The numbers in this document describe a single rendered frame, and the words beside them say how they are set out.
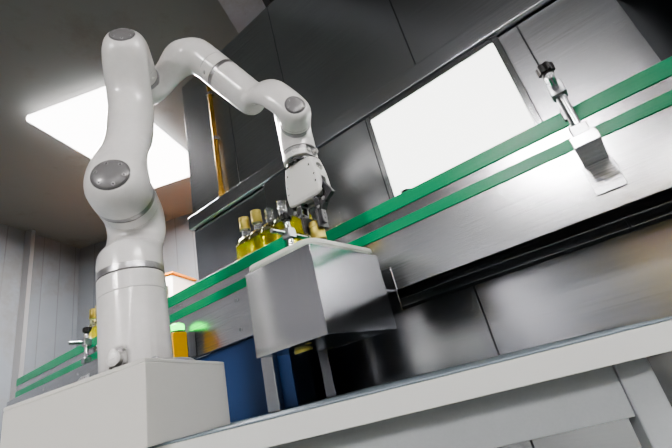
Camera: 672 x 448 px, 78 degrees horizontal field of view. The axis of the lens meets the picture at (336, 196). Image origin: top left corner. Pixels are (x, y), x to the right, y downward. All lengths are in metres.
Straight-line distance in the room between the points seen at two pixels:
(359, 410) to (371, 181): 0.77
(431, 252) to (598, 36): 0.64
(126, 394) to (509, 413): 0.52
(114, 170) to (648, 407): 0.90
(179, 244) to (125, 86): 3.72
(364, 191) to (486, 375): 0.77
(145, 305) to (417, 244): 0.55
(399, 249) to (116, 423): 0.60
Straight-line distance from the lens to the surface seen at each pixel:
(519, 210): 0.86
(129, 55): 1.12
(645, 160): 0.85
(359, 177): 1.26
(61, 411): 0.77
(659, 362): 1.03
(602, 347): 0.62
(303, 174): 0.95
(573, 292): 1.04
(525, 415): 0.64
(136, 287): 0.84
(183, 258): 4.67
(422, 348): 1.15
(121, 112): 1.06
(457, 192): 0.92
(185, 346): 1.24
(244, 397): 1.14
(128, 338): 0.81
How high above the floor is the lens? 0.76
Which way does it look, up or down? 25 degrees up
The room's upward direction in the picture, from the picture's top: 14 degrees counter-clockwise
